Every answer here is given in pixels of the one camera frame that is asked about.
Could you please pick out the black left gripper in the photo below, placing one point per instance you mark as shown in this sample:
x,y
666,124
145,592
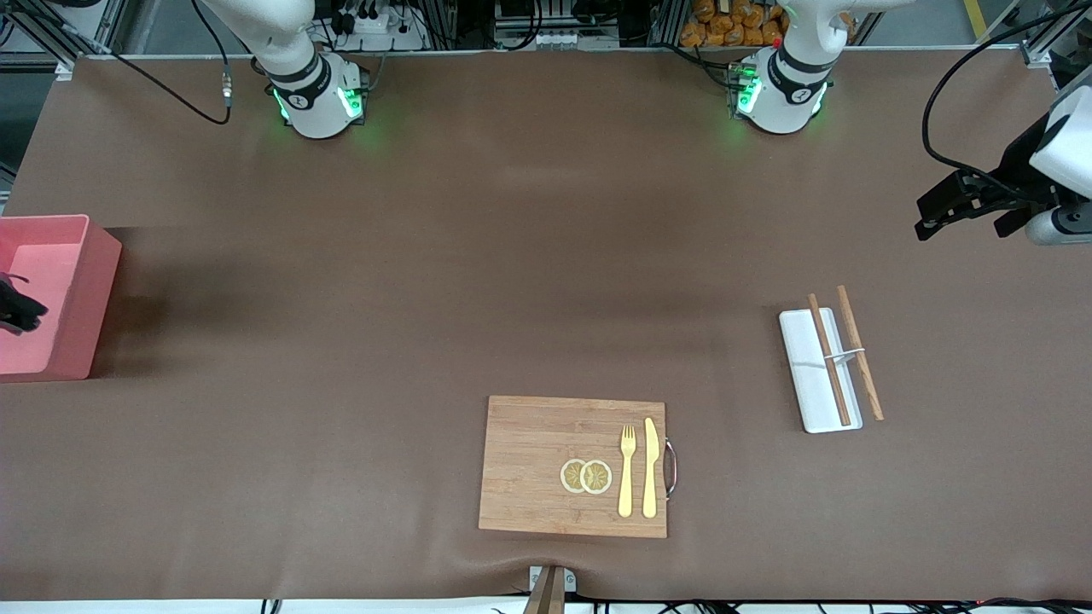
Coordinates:
x,y
1016,167

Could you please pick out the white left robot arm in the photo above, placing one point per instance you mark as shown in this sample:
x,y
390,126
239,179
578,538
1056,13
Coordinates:
x,y
793,85

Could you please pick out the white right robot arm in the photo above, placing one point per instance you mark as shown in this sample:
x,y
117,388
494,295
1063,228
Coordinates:
x,y
311,85

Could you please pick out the pink plastic bin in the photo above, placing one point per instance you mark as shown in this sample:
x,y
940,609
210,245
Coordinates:
x,y
77,298

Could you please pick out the thin white chopstick rest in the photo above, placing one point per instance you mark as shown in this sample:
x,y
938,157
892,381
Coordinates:
x,y
846,356

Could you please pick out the brown wooden chopstick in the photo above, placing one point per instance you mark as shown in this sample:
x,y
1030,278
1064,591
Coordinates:
x,y
875,401
840,401

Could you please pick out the white rectangular tray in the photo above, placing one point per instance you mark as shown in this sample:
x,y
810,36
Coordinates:
x,y
806,384

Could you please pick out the orange snack bags pile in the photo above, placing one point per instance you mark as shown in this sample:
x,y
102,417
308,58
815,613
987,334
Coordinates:
x,y
725,26

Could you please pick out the brown table cover mat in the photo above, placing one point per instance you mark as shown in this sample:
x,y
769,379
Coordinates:
x,y
341,298

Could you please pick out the yellow knife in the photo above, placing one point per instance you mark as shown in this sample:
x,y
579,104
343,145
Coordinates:
x,y
650,477

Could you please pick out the small white socket strip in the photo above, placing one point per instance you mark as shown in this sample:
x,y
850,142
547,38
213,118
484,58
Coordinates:
x,y
563,38

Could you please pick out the yellow fork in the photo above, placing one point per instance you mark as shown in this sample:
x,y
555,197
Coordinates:
x,y
626,486

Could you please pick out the lemon slice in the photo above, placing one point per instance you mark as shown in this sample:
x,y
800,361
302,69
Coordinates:
x,y
597,477

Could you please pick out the white power strip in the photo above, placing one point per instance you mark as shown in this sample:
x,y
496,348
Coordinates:
x,y
375,26

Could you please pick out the aluminium frame rail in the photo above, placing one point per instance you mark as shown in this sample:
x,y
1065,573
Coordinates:
x,y
1036,53
65,66

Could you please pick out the metal bracket with wooden post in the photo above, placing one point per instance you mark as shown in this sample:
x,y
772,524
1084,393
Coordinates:
x,y
550,584

